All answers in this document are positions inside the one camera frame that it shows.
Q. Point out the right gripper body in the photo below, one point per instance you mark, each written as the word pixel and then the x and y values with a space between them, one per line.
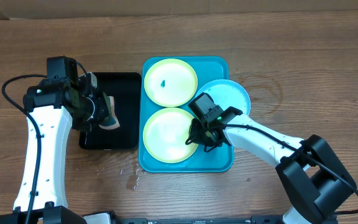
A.
pixel 201 136

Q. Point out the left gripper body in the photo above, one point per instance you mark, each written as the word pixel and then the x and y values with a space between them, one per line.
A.
pixel 94 111

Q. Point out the dark wet sponge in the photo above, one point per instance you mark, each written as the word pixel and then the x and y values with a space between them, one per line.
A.
pixel 112 122

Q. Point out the yellow-green plate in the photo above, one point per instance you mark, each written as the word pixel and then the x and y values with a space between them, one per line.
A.
pixel 170 82
pixel 165 134

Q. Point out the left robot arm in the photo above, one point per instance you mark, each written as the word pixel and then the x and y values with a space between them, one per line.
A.
pixel 42 193

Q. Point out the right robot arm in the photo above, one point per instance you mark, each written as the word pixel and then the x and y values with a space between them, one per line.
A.
pixel 315 180

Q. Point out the black plastic tray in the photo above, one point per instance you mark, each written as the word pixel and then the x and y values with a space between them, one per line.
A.
pixel 125 88

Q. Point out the teal plastic tray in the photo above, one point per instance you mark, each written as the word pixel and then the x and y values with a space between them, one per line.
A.
pixel 207 68

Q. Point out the light blue plate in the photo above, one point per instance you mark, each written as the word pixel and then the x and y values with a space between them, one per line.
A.
pixel 226 93

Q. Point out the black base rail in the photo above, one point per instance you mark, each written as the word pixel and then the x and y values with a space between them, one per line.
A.
pixel 197 221

